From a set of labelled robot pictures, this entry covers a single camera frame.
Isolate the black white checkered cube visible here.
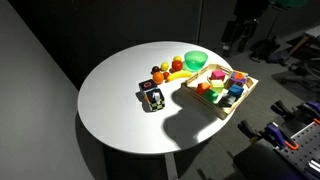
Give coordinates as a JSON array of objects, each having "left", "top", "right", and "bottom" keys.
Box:
[{"left": 145, "top": 87, "right": 166, "bottom": 113}]

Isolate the orange block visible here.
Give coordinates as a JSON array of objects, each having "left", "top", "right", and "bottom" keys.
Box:
[{"left": 196, "top": 81, "right": 212, "bottom": 96}]

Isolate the wooden tray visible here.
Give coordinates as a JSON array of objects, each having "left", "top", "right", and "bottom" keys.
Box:
[{"left": 180, "top": 63, "right": 260, "bottom": 120}]

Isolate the light green block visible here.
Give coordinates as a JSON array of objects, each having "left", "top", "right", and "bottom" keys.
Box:
[{"left": 210, "top": 79, "right": 226, "bottom": 94}]

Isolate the pink block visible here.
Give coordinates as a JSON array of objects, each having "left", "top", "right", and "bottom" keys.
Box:
[{"left": 209, "top": 69, "right": 227, "bottom": 81}]

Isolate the grey block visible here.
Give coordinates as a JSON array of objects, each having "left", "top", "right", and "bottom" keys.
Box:
[{"left": 218, "top": 94, "right": 237, "bottom": 108}]

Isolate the blue block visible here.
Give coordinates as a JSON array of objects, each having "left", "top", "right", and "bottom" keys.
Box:
[{"left": 228, "top": 83, "right": 245, "bottom": 99}]

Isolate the toy orange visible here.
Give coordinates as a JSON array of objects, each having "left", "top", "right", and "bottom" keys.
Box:
[{"left": 152, "top": 71, "right": 165, "bottom": 85}]

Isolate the black cube with pink print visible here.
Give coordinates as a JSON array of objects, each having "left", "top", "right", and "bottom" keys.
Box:
[{"left": 138, "top": 78, "right": 159, "bottom": 96}]

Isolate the yellow toy banana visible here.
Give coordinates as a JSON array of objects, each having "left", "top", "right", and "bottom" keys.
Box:
[{"left": 165, "top": 69, "right": 194, "bottom": 83}]

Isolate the red toy tomato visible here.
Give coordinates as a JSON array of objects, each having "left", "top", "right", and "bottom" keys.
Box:
[{"left": 171, "top": 60, "right": 184, "bottom": 72}]

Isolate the green plastic bowl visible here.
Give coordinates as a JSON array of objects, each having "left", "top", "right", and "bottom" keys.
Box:
[{"left": 183, "top": 50, "right": 209, "bottom": 72}]

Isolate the colourful number cube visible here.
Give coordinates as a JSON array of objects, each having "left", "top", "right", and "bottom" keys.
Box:
[{"left": 226, "top": 70, "right": 249, "bottom": 88}]

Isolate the black mounting platform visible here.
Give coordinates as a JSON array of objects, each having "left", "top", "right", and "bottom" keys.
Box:
[{"left": 232, "top": 138, "right": 303, "bottom": 180}]

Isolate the purple spring clamp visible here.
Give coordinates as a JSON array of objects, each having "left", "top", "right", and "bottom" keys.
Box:
[
  {"left": 270, "top": 99, "right": 320, "bottom": 125},
  {"left": 237, "top": 119, "right": 300, "bottom": 152}
]

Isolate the wooden furniture leg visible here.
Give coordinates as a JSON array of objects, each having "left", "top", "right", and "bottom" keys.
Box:
[{"left": 287, "top": 34, "right": 310, "bottom": 56}]

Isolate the black pegboard plate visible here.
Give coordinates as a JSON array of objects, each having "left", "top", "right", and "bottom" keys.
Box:
[{"left": 273, "top": 121, "right": 320, "bottom": 180}]

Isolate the green round object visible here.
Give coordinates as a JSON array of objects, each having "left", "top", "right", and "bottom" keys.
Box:
[{"left": 269, "top": 0, "right": 312, "bottom": 9}]

